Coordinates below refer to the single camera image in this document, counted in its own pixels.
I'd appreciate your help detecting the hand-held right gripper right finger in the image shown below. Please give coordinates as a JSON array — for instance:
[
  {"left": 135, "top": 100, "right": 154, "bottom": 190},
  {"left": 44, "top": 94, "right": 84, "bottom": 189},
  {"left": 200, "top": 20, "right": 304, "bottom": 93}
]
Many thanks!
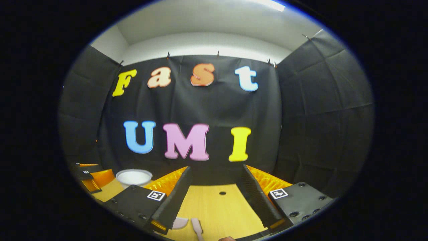
[{"left": 236, "top": 164, "right": 335, "bottom": 231}]

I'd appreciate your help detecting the pale purple dustpan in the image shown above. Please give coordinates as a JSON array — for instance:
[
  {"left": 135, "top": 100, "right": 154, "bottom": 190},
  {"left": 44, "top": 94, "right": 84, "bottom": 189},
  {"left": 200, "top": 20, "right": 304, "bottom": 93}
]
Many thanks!
[{"left": 172, "top": 217, "right": 190, "bottom": 230}]

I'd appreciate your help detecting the wooden desktop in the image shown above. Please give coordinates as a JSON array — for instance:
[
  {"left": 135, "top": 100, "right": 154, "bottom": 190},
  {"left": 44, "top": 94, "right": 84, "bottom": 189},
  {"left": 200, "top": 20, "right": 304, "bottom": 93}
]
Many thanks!
[{"left": 95, "top": 177, "right": 269, "bottom": 241}]

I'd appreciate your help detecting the black backdrop cloth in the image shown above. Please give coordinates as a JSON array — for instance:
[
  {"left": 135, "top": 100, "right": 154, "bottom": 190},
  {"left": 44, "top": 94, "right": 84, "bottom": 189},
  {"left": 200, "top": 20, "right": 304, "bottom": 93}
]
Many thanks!
[{"left": 58, "top": 29, "right": 375, "bottom": 198}]

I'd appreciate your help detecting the pale purple small broom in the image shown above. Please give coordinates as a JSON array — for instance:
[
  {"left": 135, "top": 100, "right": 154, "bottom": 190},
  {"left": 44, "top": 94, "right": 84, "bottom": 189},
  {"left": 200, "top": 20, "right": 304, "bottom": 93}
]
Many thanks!
[{"left": 191, "top": 218, "right": 205, "bottom": 241}]

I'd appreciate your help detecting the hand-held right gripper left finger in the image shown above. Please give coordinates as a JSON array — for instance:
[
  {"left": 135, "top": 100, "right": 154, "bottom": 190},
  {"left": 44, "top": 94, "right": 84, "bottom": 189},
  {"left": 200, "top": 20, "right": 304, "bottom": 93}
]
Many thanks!
[{"left": 105, "top": 166, "right": 193, "bottom": 235}]

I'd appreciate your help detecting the white garbage bin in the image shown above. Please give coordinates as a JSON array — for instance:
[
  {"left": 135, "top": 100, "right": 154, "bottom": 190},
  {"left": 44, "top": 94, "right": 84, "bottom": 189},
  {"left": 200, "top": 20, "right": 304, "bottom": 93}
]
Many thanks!
[{"left": 115, "top": 169, "right": 153, "bottom": 190}]

